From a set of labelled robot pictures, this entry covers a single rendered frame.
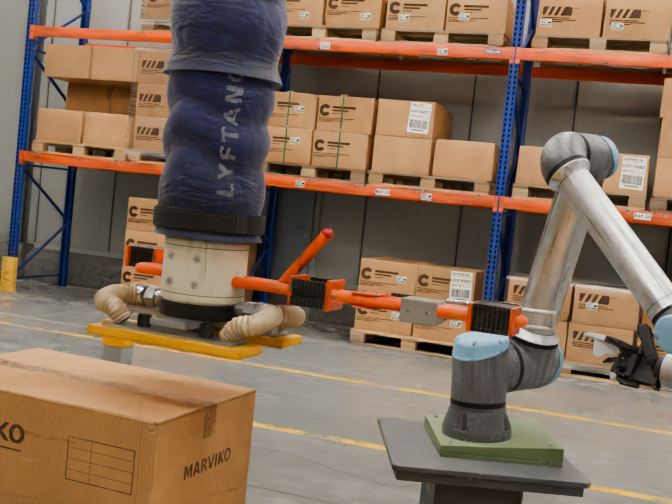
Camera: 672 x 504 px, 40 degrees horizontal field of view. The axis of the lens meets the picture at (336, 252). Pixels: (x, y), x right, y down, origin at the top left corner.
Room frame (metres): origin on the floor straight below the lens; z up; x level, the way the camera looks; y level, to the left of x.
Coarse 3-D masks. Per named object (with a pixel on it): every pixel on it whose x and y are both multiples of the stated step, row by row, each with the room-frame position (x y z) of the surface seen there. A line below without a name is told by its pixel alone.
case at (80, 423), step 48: (0, 384) 1.80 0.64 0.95; (48, 384) 1.84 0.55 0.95; (96, 384) 1.89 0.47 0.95; (144, 384) 1.94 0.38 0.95; (192, 384) 1.99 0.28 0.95; (0, 432) 1.76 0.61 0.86; (48, 432) 1.72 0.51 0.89; (96, 432) 1.68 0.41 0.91; (144, 432) 1.64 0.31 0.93; (192, 432) 1.75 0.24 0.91; (240, 432) 1.95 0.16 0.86; (0, 480) 1.76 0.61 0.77; (48, 480) 1.72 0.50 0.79; (96, 480) 1.68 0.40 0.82; (144, 480) 1.64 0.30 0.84; (192, 480) 1.77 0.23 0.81; (240, 480) 1.97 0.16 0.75
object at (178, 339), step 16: (144, 320) 1.78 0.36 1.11; (112, 336) 1.76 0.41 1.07; (128, 336) 1.75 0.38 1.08; (144, 336) 1.74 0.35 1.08; (160, 336) 1.73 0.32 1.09; (176, 336) 1.73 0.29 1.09; (192, 336) 1.73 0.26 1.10; (208, 336) 1.73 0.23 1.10; (208, 352) 1.69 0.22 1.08; (224, 352) 1.67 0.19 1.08; (240, 352) 1.67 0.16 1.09; (256, 352) 1.73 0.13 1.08
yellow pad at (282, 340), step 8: (216, 328) 1.90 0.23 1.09; (248, 336) 1.87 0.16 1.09; (256, 336) 1.86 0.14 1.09; (264, 336) 1.86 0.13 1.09; (272, 336) 1.87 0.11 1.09; (280, 336) 1.88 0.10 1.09; (288, 336) 1.89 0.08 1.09; (296, 336) 1.91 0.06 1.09; (264, 344) 1.86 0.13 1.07; (272, 344) 1.85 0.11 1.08; (280, 344) 1.84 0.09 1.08; (288, 344) 1.87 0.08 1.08; (296, 344) 1.91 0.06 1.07
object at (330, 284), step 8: (296, 280) 1.73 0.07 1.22; (304, 280) 1.73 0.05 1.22; (312, 280) 1.82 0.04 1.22; (320, 280) 1.81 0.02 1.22; (328, 280) 1.72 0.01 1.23; (336, 280) 1.75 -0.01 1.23; (344, 280) 1.79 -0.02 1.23; (296, 288) 1.74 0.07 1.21; (304, 288) 1.73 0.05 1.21; (312, 288) 1.72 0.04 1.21; (320, 288) 1.71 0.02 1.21; (328, 288) 1.72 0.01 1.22; (336, 288) 1.75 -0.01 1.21; (288, 296) 1.75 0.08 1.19; (296, 296) 1.73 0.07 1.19; (304, 296) 1.73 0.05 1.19; (312, 296) 1.73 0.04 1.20; (320, 296) 1.72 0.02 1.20; (328, 296) 1.72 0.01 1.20; (288, 304) 1.74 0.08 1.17; (296, 304) 1.73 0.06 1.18; (304, 304) 1.72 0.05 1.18; (312, 304) 1.72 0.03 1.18; (320, 304) 1.71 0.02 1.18; (328, 304) 1.72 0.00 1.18; (336, 304) 1.76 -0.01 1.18
